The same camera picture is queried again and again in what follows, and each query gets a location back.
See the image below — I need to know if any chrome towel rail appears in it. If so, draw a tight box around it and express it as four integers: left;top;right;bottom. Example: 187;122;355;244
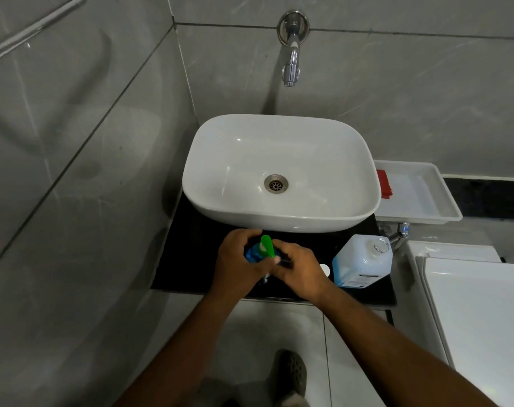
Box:
0;0;88;68

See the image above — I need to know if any chrome wall tap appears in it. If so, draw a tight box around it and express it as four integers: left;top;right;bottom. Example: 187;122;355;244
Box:
277;11;310;88

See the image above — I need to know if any blue pump bottle green nozzle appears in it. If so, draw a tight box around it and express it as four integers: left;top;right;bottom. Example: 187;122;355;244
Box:
244;235;281;285

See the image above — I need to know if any grey clog shoe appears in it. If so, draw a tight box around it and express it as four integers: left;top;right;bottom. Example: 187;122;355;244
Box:
273;349;308;400

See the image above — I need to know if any person's right hand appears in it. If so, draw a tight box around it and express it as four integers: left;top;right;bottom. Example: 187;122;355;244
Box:
270;240;335;302

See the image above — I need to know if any metal basin drain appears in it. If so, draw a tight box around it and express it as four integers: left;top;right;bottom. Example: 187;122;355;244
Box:
264;174;290;194

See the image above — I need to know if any white ceramic wash basin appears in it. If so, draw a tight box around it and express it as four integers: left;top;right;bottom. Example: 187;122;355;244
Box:
182;114;382;235

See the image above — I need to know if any white plastic tray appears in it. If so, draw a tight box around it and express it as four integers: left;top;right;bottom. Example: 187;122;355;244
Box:
373;159;463;226

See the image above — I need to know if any chrome angle valve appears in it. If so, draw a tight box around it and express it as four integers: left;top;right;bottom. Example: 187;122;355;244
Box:
380;221;410;250

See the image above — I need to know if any person's left forearm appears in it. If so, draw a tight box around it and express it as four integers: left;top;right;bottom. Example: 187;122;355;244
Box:
112;287;241;407

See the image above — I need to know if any white toilet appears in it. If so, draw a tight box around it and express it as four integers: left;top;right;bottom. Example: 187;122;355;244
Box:
405;240;514;380

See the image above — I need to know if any red sponge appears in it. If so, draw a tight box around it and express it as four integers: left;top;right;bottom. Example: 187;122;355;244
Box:
376;169;394;201

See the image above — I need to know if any clear refill bottle blue liquid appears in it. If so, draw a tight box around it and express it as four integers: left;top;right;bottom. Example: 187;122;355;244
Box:
332;234;394;289

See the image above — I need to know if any person's right forearm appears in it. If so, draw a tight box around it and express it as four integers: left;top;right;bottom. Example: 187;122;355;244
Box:
310;287;510;407

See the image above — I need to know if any person's left hand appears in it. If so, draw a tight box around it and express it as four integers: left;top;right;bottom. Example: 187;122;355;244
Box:
209;228;266;300

